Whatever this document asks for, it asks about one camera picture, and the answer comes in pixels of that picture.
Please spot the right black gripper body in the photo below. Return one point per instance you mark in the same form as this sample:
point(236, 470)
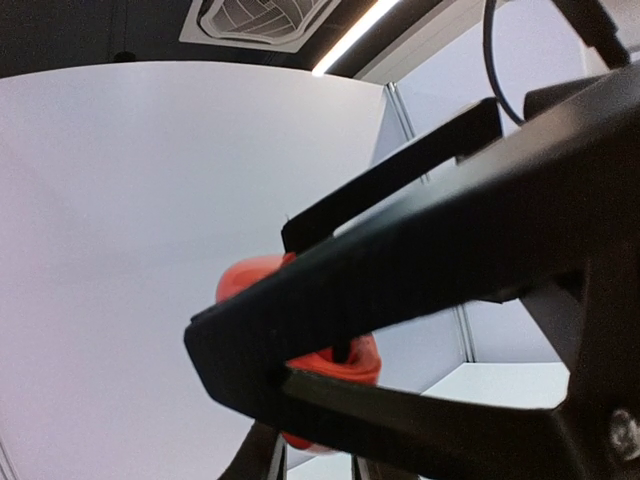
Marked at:
point(591, 317)

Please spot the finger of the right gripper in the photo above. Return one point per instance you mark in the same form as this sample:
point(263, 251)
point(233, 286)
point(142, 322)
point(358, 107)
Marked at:
point(459, 138)
point(498, 222)

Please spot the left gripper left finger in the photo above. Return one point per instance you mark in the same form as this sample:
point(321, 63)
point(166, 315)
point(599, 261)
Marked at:
point(260, 456)

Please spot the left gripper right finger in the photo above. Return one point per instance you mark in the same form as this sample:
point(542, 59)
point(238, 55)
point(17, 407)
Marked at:
point(365, 469)

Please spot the red charging case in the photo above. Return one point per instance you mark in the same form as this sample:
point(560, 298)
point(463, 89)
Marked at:
point(357, 361)

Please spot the ceiling strip light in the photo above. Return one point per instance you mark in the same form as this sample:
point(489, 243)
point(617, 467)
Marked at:
point(363, 25)

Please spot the ceiling air vent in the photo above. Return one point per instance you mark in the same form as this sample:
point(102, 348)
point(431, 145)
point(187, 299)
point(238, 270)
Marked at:
point(276, 26)

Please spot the left aluminium frame post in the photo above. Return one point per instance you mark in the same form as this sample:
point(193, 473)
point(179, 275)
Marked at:
point(7, 469)

